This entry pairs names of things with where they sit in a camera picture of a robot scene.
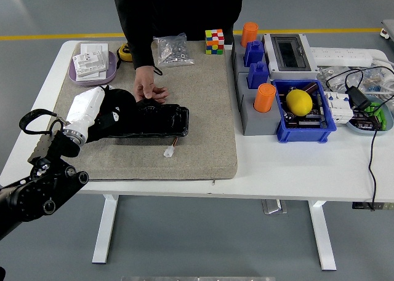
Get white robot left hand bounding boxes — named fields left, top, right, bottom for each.
left=65, top=84, right=123, bottom=135

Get person's right hand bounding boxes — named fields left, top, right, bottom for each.
left=133, top=65, right=169, bottom=104

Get black rag with red tag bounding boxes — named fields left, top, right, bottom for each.
left=84, top=87, right=139, bottom=144

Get glossy black panel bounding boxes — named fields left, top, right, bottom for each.
left=106, top=98, right=190, bottom=139

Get table height control panel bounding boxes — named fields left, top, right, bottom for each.
left=352, top=202, right=394, bottom=210

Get yellow tape measure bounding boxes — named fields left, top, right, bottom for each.
left=115, top=42, right=134, bottom=69

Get purple oval tray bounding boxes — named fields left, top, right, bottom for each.
left=66, top=50, right=118, bottom=87

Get clear bag of screws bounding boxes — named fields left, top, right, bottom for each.
left=153, top=32, right=195, bottom=67

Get grey-brown mat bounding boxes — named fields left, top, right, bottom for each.
left=52, top=40, right=238, bottom=182

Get person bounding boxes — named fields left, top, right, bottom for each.
left=110, top=0, right=243, bottom=70

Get multicoloured puzzle cube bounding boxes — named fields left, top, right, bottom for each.
left=204, top=28, right=225, bottom=55

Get grey block holder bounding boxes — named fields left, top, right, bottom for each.
left=236, top=71, right=283, bottom=137
left=230, top=34, right=268, bottom=76

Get blue block with knob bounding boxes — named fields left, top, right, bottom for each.
left=247, top=61, right=270, bottom=90
left=243, top=40, right=265, bottom=68

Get orange cylinder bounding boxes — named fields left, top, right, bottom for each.
left=239, top=22, right=259, bottom=48
left=252, top=82, right=276, bottom=113

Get white table leg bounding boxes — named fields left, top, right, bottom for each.
left=307, top=200, right=337, bottom=271
left=91, top=194, right=119, bottom=265

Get grey electrical distribution box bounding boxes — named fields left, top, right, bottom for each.
left=261, top=33, right=320, bottom=81

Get yellow lemon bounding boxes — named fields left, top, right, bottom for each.
left=285, top=89, right=313, bottom=115

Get dark circuit board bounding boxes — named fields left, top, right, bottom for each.
left=350, top=110, right=388, bottom=131
left=278, top=84, right=329, bottom=130

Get brown cylindrical capacitor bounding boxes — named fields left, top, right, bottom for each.
left=300, top=81, right=319, bottom=94

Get blue plastic bin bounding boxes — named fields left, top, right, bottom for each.
left=270, top=79, right=337, bottom=144

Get clear bag of metal washers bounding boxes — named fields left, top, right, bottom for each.
left=316, top=65, right=348, bottom=93

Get white circuit breaker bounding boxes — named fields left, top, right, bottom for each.
left=323, top=90, right=355, bottom=124

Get white power strip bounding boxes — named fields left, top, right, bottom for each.
left=309, top=47, right=374, bottom=67

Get clear bag of blue parts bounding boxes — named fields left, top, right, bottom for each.
left=353, top=68, right=392, bottom=94

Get green terminal blocks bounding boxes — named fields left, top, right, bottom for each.
left=364, top=101, right=389, bottom=130

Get light blue dish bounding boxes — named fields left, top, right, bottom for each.
left=345, top=93, right=394, bottom=137

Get white switch plate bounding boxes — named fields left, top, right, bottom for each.
left=72, top=51, right=108, bottom=81
left=79, top=42, right=110, bottom=57

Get white connector with orange wires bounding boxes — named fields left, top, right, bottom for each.
left=163, top=137, right=179, bottom=158

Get silver bracket under table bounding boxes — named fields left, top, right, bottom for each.
left=260, top=199, right=287, bottom=215

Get black power adapter with cord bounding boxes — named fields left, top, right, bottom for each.
left=324, top=65, right=394, bottom=212

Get thick white cable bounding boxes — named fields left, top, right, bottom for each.
left=371, top=55, right=394, bottom=99

